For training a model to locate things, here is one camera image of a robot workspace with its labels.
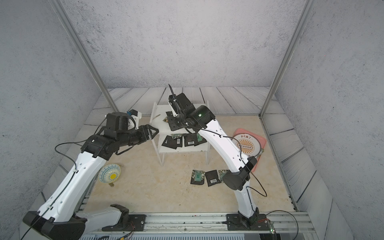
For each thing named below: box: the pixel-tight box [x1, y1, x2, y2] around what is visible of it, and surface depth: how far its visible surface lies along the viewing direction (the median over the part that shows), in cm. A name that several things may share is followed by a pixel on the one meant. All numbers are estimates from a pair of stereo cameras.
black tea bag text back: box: [182, 133, 198, 147], surface depth 88 cm
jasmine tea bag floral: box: [190, 169, 206, 185], surface depth 90 cm
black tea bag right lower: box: [194, 132, 207, 146], surface depth 87 cm
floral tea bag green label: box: [218, 169, 229, 183], surface depth 92 cm
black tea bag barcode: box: [205, 169, 222, 187], surface depth 89 cm
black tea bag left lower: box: [161, 135, 183, 150], surface depth 86 cm
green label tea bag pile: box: [162, 111, 173, 123], surface depth 76 cm
